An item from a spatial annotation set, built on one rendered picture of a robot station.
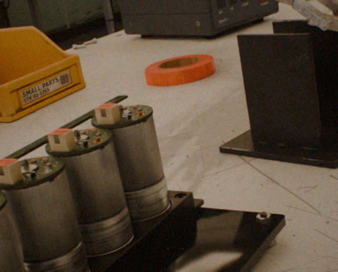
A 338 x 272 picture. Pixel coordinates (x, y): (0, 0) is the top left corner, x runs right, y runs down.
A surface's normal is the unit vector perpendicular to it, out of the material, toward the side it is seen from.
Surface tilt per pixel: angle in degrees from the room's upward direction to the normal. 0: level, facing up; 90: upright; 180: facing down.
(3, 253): 90
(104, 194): 90
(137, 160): 90
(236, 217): 0
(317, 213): 0
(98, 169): 90
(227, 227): 0
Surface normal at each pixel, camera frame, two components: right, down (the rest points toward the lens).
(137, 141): 0.44, 0.21
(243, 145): -0.18, -0.93
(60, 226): 0.71, 0.10
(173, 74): -0.15, 0.34
